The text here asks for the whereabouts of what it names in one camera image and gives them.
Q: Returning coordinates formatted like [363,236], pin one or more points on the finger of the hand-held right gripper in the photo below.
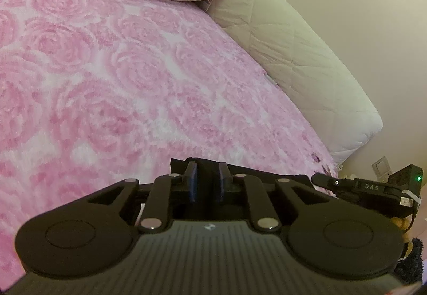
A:
[330,181]

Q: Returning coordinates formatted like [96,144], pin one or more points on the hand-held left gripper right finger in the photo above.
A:
[223,183]

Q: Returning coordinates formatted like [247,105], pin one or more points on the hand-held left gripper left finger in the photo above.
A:
[191,183]

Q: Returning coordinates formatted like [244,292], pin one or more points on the black pants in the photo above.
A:
[206,175]

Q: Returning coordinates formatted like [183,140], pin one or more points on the person's right hand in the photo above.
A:
[400,226]

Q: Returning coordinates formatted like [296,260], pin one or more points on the white quilted pillow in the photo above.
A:
[300,64]

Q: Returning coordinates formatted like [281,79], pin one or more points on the pink rose-print blanket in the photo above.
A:
[116,81]

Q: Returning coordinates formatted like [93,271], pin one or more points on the wall light switch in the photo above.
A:
[381,167]

